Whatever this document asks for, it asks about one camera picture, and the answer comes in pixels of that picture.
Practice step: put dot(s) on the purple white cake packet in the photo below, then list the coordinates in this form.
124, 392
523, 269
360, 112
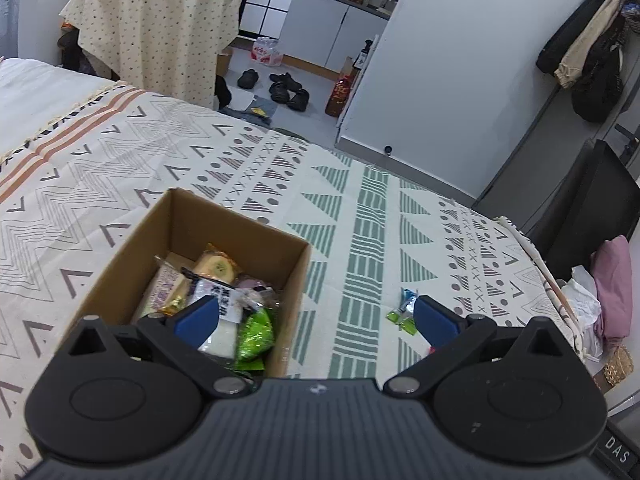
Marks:
167, 285

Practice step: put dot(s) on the black spray bottle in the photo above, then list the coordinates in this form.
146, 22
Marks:
362, 55

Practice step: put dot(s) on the pink cloth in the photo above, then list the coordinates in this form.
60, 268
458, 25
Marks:
615, 290

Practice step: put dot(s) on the white plastic bag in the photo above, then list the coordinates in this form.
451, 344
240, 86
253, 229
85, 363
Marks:
582, 305

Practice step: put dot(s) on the table with dotted tablecloth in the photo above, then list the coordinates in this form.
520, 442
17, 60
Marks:
150, 35

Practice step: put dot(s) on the white kitchen cabinet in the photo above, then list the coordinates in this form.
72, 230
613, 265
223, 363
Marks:
325, 30

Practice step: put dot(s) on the white bed sheet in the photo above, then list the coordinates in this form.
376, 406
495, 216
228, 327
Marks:
40, 95

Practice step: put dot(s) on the small cardboard box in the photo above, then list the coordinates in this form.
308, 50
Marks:
224, 62

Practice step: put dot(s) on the bright green snack packet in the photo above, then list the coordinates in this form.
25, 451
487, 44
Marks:
256, 337

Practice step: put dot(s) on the woven golden basket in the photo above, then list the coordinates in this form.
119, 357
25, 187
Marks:
616, 370

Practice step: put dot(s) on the orange cake packet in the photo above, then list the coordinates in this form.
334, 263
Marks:
217, 266

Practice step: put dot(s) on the black shoe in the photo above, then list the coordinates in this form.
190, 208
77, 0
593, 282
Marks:
298, 101
279, 93
248, 79
285, 78

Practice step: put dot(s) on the beige hanging garment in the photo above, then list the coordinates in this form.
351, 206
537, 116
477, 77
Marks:
587, 45

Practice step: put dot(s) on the green stick packet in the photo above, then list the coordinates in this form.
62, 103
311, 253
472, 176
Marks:
402, 321

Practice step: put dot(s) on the patterned blanket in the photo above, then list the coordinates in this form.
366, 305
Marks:
200, 160

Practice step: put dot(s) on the pink snack packet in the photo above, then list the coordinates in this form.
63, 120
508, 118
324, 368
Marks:
250, 285

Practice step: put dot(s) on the blue jeans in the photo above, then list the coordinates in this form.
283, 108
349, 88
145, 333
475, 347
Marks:
260, 110

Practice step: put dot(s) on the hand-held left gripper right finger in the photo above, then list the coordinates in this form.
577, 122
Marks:
435, 320

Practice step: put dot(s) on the white packet with black label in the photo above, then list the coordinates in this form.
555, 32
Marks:
227, 332

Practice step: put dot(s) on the black hanging jacket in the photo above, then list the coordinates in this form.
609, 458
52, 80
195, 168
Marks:
565, 35

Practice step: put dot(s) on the brown cardboard box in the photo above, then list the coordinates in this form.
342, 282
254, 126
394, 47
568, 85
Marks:
292, 300

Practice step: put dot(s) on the black flat panel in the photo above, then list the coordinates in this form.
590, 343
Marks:
585, 210

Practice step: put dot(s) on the red label bottle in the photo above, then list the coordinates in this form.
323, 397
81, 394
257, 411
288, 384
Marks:
341, 92

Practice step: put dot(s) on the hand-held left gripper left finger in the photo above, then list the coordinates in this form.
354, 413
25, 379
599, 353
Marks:
197, 320

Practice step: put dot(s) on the pack of water bottles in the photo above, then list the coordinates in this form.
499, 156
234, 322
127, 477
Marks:
267, 52

